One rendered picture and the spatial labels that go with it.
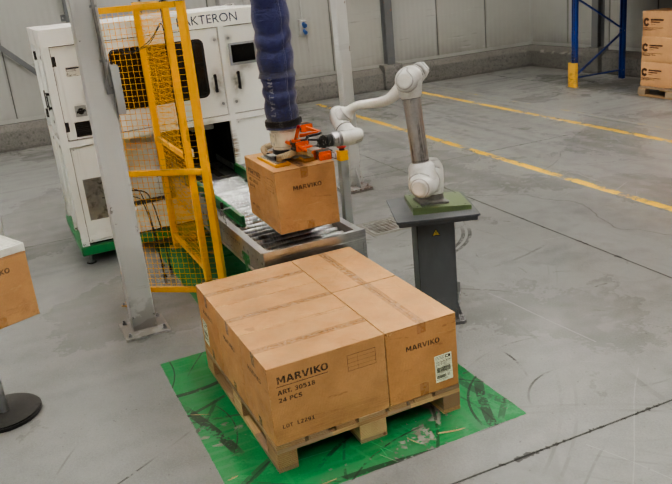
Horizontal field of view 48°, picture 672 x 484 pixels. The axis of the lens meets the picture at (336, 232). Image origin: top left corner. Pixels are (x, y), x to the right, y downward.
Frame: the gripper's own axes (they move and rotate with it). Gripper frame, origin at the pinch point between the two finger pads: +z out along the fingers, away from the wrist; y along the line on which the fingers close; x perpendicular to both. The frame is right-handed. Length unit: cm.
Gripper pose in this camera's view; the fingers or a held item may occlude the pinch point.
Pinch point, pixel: (301, 145)
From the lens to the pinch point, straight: 464.0
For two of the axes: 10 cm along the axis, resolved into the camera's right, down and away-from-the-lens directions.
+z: -9.1, 2.1, -3.7
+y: 0.9, 9.4, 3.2
